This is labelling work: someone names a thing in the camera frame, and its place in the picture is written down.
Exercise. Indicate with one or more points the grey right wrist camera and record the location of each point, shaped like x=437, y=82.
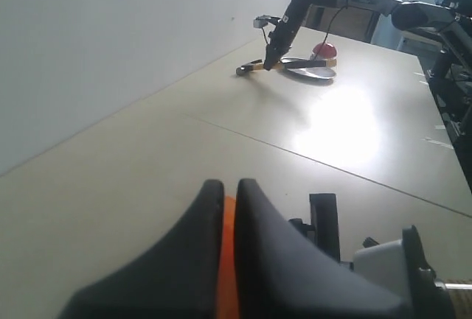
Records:
x=401, y=267

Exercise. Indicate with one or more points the brown cardboard box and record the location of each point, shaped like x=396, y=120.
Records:
x=352, y=23

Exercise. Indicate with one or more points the distant black gripper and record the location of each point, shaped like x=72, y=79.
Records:
x=280, y=40

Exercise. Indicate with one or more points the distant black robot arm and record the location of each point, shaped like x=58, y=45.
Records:
x=354, y=2

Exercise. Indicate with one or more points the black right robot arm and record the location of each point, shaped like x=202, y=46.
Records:
x=459, y=292

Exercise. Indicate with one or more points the silver metal plate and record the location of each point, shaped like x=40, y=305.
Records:
x=312, y=73

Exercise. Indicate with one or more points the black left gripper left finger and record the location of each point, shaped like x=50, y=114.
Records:
x=176, y=278

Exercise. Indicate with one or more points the red dome button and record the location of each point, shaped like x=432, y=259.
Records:
x=324, y=51

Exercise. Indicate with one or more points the distant small wrist camera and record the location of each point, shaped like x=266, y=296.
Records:
x=261, y=21

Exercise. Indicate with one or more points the yellow black handled hammer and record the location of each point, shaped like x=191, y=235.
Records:
x=286, y=63

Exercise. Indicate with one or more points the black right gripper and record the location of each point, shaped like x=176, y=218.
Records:
x=323, y=228

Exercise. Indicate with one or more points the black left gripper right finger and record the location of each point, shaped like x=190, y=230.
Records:
x=281, y=274

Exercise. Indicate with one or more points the orange dish soap pump bottle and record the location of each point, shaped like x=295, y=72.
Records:
x=227, y=298

